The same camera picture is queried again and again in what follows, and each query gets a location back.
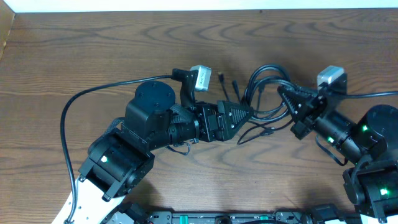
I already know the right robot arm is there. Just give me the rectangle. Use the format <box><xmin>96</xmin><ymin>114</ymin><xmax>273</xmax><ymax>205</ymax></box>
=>
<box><xmin>277</xmin><ymin>73</ymin><xmax>397</xmax><ymax>223</ymax></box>

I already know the black cable bundle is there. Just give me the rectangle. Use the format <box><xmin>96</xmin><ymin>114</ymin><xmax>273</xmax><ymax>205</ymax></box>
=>
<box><xmin>217</xmin><ymin>63</ymin><xmax>299</xmax><ymax>146</ymax></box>

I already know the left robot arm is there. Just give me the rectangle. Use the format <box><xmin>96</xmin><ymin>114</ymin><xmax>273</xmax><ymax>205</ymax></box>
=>
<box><xmin>54</xmin><ymin>80</ymin><xmax>253</xmax><ymax>223</ymax></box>

